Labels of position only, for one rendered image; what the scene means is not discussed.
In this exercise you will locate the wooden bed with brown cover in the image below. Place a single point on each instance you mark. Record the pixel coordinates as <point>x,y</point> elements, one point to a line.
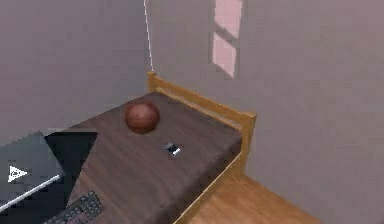
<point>140,173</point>

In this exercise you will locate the black open laptop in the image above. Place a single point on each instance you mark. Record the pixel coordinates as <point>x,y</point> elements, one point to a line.
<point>30,166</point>

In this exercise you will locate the small black and white phone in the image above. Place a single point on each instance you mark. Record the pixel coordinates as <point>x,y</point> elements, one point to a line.
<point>172,148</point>

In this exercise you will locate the brown basketball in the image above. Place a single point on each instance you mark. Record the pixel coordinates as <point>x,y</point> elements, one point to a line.
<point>142,117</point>

